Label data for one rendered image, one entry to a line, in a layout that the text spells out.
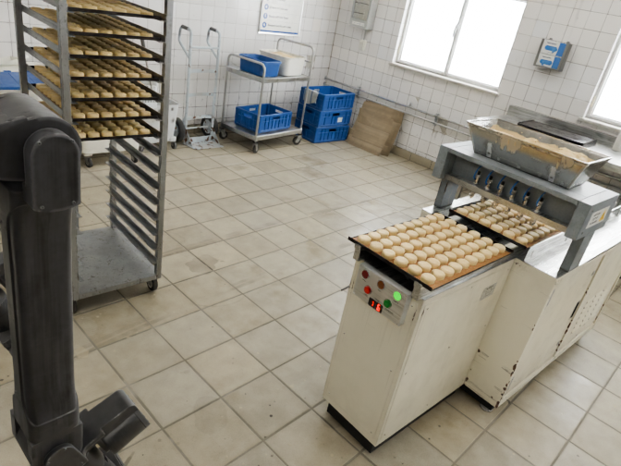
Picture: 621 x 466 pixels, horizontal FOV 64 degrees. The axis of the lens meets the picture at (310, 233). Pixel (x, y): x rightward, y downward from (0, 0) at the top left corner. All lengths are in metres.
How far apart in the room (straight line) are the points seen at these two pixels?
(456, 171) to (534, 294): 0.68
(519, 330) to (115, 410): 2.01
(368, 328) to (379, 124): 4.58
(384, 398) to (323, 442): 0.39
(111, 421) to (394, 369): 1.43
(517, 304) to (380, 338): 0.73
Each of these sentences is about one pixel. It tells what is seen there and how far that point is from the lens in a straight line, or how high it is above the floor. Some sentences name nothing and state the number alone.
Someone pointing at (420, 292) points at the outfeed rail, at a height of 0.87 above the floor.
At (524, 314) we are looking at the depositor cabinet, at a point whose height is 0.61.
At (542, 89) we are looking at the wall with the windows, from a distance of 5.67.
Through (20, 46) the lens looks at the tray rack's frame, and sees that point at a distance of 2.94.
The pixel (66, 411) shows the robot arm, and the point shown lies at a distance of 0.67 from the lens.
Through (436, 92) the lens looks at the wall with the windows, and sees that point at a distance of 6.17.
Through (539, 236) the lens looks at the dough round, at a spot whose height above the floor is 0.92.
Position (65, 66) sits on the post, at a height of 1.28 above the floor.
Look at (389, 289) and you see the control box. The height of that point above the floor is 0.81.
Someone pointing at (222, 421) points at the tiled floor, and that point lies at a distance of 2.36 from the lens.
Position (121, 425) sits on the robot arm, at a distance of 0.76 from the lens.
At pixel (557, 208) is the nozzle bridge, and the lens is 2.36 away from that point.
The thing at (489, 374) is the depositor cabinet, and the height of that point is 0.23.
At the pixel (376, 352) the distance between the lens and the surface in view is 2.05.
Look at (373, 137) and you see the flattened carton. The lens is 6.37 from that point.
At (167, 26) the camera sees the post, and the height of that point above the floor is 1.47.
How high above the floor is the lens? 1.76
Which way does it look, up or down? 26 degrees down
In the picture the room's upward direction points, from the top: 11 degrees clockwise
